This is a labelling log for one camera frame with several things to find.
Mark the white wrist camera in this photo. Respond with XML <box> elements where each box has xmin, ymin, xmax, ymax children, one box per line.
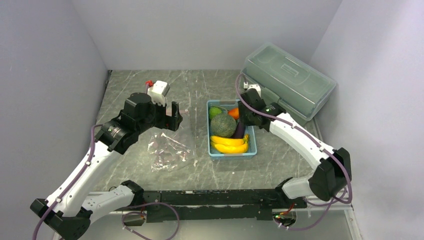
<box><xmin>145</xmin><ymin>80</ymin><xmax>170</xmax><ymax>107</ymax></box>
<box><xmin>243</xmin><ymin>81</ymin><xmax>262</xmax><ymax>98</ymax></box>

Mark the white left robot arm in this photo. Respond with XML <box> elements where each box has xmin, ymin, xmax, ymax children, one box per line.
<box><xmin>30</xmin><ymin>92</ymin><xmax>183</xmax><ymax>240</ymax></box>

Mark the upper yellow banana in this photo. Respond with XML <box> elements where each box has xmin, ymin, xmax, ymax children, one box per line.
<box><xmin>210</xmin><ymin>134</ymin><xmax>249</xmax><ymax>147</ymax></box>

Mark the light blue plastic basket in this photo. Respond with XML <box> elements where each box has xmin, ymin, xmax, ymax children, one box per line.
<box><xmin>206</xmin><ymin>99</ymin><xmax>258</xmax><ymax>161</ymax></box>

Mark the green custard apple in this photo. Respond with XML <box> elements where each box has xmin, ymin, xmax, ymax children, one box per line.
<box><xmin>208</xmin><ymin>106</ymin><xmax>227</xmax><ymax>120</ymax></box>

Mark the netted green melon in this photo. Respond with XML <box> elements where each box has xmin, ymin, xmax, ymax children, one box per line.
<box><xmin>210</xmin><ymin>113</ymin><xmax>237</xmax><ymax>138</ymax></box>

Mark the purple eggplant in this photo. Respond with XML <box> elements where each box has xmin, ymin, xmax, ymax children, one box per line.
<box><xmin>231</xmin><ymin>121</ymin><xmax>246</xmax><ymax>139</ymax></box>

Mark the yellow banana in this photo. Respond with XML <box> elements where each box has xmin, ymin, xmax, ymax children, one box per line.
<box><xmin>210</xmin><ymin>134</ymin><xmax>249</xmax><ymax>147</ymax></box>
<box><xmin>210</xmin><ymin>139</ymin><xmax>249</xmax><ymax>154</ymax></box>

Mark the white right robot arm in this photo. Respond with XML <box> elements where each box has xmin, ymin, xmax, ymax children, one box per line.
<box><xmin>237</xmin><ymin>88</ymin><xmax>351</xmax><ymax>208</ymax></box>

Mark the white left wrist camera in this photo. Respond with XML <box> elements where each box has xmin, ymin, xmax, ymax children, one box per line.
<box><xmin>145</xmin><ymin>80</ymin><xmax>170</xmax><ymax>107</ymax></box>

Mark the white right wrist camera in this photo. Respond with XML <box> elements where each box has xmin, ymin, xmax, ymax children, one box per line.
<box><xmin>243</xmin><ymin>81</ymin><xmax>262</xmax><ymax>98</ymax></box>

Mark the green storage box, clear lid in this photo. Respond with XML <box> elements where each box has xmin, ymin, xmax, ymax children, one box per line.
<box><xmin>241</xmin><ymin>43</ymin><xmax>337</xmax><ymax>122</ymax></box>

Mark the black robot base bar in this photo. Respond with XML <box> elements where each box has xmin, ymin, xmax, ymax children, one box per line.
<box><xmin>143</xmin><ymin>188</ymin><xmax>307</xmax><ymax>223</ymax></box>

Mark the orange mango fruit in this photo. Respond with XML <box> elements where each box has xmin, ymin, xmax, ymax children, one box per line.
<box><xmin>227</xmin><ymin>107</ymin><xmax>240</xmax><ymax>120</ymax></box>

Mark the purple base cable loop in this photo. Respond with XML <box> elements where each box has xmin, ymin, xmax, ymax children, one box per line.
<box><xmin>121</xmin><ymin>202</ymin><xmax>181</xmax><ymax>240</ymax></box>

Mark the lower yellow banana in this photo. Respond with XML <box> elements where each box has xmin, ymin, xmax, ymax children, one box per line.
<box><xmin>210</xmin><ymin>139</ymin><xmax>249</xmax><ymax>154</ymax></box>

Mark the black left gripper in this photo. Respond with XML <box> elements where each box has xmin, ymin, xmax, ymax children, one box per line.
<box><xmin>136</xmin><ymin>96</ymin><xmax>183</xmax><ymax>134</ymax></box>

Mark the clear zip top bag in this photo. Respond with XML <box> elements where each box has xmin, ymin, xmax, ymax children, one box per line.
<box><xmin>147</xmin><ymin>109</ymin><xmax>196</xmax><ymax>173</ymax></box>

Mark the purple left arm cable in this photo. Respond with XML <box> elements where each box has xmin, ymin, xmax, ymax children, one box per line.
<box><xmin>31</xmin><ymin>124</ymin><xmax>104</xmax><ymax>240</ymax></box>

